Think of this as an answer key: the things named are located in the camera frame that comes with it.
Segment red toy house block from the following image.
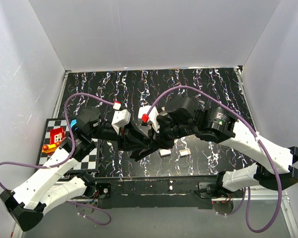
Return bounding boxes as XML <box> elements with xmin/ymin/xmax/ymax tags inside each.
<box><xmin>50</xmin><ymin>127</ymin><xmax>65</xmax><ymax>144</ymax></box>

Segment orange toy car base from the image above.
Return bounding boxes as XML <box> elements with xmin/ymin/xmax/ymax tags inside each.
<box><xmin>42</xmin><ymin>142</ymin><xmax>61</xmax><ymax>156</ymax></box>

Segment white staple box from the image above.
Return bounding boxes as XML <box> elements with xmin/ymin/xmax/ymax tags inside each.
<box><xmin>159</xmin><ymin>149</ymin><xmax>171</xmax><ymax>157</ymax></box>

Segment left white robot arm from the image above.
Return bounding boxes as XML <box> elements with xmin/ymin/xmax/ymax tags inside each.
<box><xmin>0</xmin><ymin>107</ymin><xmax>155</xmax><ymax>232</ymax></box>

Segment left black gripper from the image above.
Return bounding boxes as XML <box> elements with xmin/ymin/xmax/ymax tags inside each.
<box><xmin>90</xmin><ymin>116</ymin><xmax>149</xmax><ymax>150</ymax></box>

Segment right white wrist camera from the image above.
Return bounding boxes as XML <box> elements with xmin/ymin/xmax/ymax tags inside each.
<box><xmin>138</xmin><ymin>105</ymin><xmax>159</xmax><ymax>133</ymax></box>

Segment purple cable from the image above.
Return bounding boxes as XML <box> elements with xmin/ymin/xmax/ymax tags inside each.
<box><xmin>149</xmin><ymin>85</ymin><xmax>283</xmax><ymax>233</ymax></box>
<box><xmin>0</xmin><ymin>92</ymin><xmax>117</xmax><ymax>225</ymax></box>

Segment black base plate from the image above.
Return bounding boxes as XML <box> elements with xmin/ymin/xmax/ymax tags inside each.
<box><xmin>96</xmin><ymin>175</ymin><xmax>217</xmax><ymax>209</ymax></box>

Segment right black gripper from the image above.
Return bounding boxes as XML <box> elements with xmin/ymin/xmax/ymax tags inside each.
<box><xmin>147</xmin><ymin>116</ymin><xmax>195</xmax><ymax>151</ymax></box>

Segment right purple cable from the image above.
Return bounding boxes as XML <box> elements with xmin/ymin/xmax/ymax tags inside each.
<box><xmin>149</xmin><ymin>85</ymin><xmax>283</xmax><ymax>233</ymax></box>

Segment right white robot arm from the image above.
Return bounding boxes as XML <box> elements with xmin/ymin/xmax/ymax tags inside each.
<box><xmin>131</xmin><ymin>96</ymin><xmax>298</xmax><ymax>197</ymax></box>

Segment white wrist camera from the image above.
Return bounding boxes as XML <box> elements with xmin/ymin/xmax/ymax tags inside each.
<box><xmin>138</xmin><ymin>105</ymin><xmax>159</xmax><ymax>133</ymax></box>
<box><xmin>111</xmin><ymin>101</ymin><xmax>131</xmax><ymax>135</ymax></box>

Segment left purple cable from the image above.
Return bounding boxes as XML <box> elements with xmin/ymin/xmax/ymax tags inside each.
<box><xmin>0</xmin><ymin>92</ymin><xmax>117</xmax><ymax>225</ymax></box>

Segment open staple box tray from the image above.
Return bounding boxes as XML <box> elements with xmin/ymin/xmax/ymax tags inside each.
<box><xmin>179</xmin><ymin>148</ymin><xmax>191</xmax><ymax>157</ymax></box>

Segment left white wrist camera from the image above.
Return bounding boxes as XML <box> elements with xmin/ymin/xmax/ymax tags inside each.
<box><xmin>111</xmin><ymin>101</ymin><xmax>131</xmax><ymax>135</ymax></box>

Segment blue toy block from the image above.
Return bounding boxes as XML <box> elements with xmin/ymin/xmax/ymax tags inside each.
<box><xmin>70</xmin><ymin>119</ymin><xmax>77</xmax><ymax>131</ymax></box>

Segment black white checkerboard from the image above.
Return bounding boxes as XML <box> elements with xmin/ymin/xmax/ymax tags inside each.
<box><xmin>37</xmin><ymin>119</ymin><xmax>99</xmax><ymax>174</ymax></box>

